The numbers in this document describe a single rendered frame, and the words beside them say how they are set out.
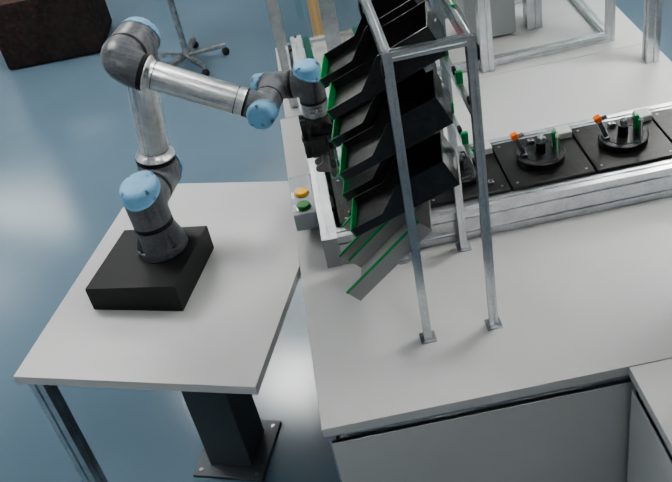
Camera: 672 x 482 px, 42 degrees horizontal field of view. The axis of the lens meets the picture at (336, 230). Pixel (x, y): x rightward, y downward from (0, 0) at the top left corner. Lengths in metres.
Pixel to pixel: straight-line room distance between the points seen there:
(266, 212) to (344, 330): 0.63
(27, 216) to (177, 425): 1.90
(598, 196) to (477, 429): 0.79
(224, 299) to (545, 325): 0.89
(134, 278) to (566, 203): 1.24
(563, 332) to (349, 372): 0.54
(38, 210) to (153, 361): 2.64
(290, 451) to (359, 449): 1.05
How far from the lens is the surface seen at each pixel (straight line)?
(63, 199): 4.93
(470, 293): 2.33
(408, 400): 2.09
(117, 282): 2.54
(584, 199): 2.55
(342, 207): 2.52
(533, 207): 2.51
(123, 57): 2.29
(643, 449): 2.23
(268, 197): 2.84
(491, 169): 2.59
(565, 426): 2.24
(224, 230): 2.74
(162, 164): 2.55
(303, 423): 3.25
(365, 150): 1.99
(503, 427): 2.19
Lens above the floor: 2.42
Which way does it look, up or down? 37 degrees down
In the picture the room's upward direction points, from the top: 12 degrees counter-clockwise
